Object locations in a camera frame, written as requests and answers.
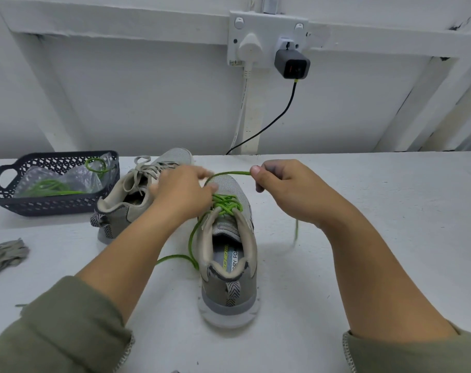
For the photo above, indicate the person's left hand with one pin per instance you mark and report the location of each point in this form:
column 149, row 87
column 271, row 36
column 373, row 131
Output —
column 181, row 194

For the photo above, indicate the person's right hand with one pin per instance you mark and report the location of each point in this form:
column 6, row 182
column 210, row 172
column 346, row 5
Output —
column 301, row 192

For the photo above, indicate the beige shoelace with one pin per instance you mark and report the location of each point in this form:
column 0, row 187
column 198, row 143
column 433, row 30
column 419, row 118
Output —
column 141, row 173
column 6, row 255

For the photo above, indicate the green shoelace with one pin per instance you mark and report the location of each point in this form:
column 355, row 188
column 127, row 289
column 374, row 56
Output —
column 49, row 188
column 226, row 204

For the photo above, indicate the gray sneaker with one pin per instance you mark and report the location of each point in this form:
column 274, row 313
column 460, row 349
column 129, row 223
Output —
column 228, row 299
column 115, row 217

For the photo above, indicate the clear plastic bag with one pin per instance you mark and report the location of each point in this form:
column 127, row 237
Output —
column 76, row 181

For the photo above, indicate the person's left forearm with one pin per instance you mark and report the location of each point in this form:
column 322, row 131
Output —
column 80, row 307

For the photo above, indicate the person's right forearm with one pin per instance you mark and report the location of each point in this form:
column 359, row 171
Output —
column 391, row 307

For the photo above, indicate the gray charger adapter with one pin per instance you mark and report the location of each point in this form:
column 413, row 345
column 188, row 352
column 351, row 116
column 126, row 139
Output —
column 292, row 64

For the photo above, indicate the white plug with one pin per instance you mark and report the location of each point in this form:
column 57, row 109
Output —
column 252, row 49

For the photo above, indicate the dark plastic lattice basket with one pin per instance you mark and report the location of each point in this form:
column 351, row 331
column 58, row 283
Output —
column 4, row 202

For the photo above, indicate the white wall socket plate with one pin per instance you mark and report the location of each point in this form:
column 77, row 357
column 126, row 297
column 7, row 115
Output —
column 268, row 25

